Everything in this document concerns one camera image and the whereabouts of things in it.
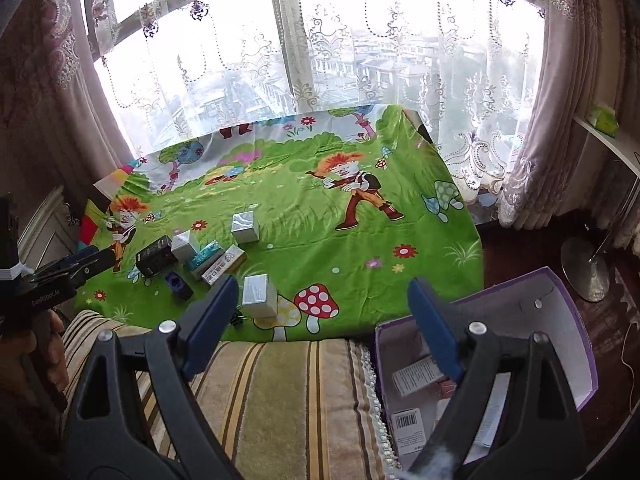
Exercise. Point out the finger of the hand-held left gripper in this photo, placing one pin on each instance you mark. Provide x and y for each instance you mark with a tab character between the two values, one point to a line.
97	262
85	253

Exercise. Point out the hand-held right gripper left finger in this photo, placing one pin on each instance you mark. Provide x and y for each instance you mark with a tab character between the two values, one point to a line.
210	320

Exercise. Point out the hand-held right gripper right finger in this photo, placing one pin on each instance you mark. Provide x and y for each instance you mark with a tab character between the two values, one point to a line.
435	325

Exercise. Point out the small dark blue box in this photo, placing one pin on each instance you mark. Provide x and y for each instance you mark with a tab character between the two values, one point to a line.
179	285

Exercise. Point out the white box with barcode label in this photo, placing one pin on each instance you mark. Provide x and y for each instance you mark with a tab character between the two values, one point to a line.
415	375

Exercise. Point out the small silver box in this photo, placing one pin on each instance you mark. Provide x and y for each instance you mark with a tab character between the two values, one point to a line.
185	246
245	227
260	296

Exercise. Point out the black box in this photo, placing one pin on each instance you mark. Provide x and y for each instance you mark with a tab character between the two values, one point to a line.
155	260

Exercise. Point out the long white printed box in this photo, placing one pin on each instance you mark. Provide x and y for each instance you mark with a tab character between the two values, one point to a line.
225	262

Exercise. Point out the teal box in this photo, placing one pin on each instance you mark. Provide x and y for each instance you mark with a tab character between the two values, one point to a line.
207	255

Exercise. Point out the purple cardboard box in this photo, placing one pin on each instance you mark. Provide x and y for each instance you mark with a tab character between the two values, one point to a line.
550	320

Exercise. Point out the person's left hand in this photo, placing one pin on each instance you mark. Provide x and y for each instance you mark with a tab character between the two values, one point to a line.
45	345

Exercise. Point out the white carved dresser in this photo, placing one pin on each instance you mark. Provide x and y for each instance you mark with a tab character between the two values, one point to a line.
50	225

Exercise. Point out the striped beige towel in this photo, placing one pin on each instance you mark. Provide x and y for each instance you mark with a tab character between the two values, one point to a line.
280	400

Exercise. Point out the green cartoon printed blanket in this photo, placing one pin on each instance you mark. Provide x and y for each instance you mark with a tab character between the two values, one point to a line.
300	240

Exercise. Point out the white fluff tuft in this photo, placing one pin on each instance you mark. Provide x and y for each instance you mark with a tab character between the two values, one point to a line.
435	455

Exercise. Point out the white table with metal stand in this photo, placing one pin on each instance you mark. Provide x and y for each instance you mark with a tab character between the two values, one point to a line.
585	265

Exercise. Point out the mauve patterned curtain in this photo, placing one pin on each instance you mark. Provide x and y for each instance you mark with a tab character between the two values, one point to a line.
50	85
565	85

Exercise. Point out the sheer lace curtain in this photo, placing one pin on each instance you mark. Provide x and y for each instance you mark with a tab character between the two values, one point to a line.
240	60

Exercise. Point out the green tissue pack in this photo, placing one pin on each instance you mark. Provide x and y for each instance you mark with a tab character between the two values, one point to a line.
602	117

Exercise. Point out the grey window frame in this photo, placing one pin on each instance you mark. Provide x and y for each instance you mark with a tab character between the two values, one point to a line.
285	50

